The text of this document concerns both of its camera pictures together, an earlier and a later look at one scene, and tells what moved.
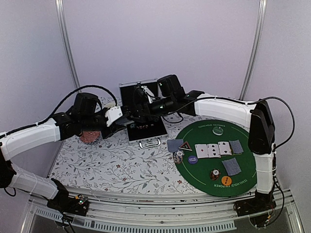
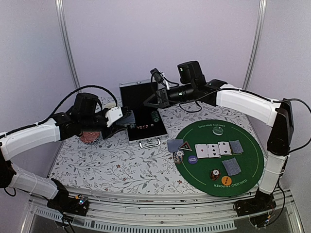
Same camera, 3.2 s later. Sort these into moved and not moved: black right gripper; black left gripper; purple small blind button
Moved: black right gripper
Not moved: black left gripper; purple small blind button
